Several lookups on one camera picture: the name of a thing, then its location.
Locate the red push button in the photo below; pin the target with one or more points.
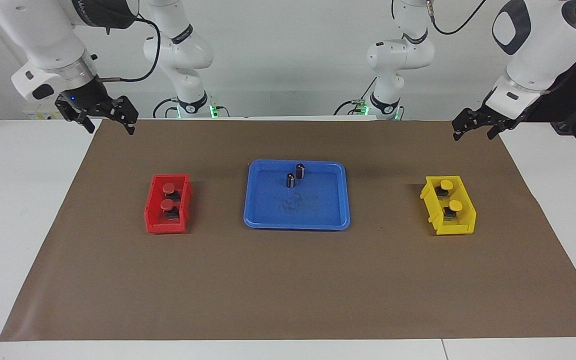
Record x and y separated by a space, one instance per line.
169 188
167 204

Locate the blue plastic tray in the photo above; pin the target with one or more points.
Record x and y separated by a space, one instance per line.
318 210

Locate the yellow plastic bin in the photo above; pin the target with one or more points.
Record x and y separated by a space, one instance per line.
463 222

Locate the brown table mat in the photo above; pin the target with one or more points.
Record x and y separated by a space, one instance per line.
288 280

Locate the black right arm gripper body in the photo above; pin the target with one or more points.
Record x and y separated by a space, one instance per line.
88 100

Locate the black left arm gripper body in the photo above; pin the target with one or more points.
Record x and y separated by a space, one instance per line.
483 119

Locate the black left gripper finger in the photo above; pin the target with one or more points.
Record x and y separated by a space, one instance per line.
494 133
458 134

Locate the black cylinder capacitor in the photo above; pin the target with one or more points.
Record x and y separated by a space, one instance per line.
291 181
300 171

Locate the red plastic bin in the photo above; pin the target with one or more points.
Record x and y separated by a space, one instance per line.
155 220

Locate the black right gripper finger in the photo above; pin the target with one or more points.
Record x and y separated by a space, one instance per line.
130 127
89 126

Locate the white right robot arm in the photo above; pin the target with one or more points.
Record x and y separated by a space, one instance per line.
43 30

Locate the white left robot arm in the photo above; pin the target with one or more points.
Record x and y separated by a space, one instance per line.
533 50

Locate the yellow push button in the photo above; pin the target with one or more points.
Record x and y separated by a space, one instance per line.
456 205
447 184

